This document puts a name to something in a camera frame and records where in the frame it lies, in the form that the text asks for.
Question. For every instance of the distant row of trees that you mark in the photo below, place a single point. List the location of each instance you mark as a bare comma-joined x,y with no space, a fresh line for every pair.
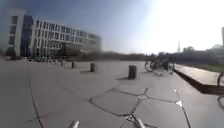
126,56

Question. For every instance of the dark bollard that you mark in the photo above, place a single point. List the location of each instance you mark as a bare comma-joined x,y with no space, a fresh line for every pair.
93,67
132,71
73,64

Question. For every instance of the group of parked bicycles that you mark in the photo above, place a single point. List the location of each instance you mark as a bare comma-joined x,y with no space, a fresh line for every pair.
160,62

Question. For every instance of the grey paved slab ground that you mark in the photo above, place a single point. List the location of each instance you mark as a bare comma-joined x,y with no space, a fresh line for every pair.
66,90

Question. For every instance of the robot's own part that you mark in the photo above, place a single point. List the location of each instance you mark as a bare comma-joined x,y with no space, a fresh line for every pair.
139,123
74,124

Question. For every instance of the long white building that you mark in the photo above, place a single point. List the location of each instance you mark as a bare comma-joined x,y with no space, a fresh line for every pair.
50,36

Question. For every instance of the dark raised edge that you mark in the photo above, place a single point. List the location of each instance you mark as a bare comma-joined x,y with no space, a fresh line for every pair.
196,86

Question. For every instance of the distant buildings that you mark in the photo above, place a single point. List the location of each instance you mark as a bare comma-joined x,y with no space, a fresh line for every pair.
200,55

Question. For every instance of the raised pale pavement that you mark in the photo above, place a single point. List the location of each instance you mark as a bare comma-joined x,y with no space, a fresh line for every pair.
200,75

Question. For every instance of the grass strip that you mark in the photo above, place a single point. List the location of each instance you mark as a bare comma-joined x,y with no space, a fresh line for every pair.
213,67

